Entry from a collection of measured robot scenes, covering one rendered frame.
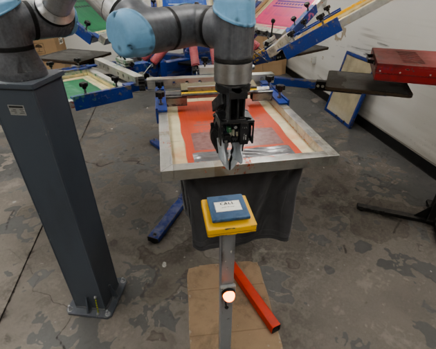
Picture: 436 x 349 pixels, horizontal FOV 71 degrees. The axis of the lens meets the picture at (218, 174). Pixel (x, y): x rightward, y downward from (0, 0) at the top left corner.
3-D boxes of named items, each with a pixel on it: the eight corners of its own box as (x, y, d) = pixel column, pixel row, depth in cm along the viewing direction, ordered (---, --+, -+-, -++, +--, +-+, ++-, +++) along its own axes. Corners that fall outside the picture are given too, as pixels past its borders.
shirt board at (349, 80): (399, 88, 200) (403, 76, 196) (408, 109, 168) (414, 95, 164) (209, 70, 239) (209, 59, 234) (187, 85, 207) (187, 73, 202)
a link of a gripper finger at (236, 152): (233, 179, 70) (234, 143, 65) (228, 166, 75) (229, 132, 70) (246, 179, 71) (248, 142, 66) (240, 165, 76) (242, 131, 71)
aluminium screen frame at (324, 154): (338, 165, 103) (340, 155, 100) (161, 182, 94) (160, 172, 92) (266, 92, 168) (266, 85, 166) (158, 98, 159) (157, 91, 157)
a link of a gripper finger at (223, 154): (220, 181, 70) (220, 145, 65) (216, 167, 75) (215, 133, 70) (233, 179, 70) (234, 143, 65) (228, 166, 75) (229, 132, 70)
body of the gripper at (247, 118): (218, 149, 63) (218, 91, 57) (212, 131, 70) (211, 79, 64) (254, 146, 64) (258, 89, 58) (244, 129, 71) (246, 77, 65)
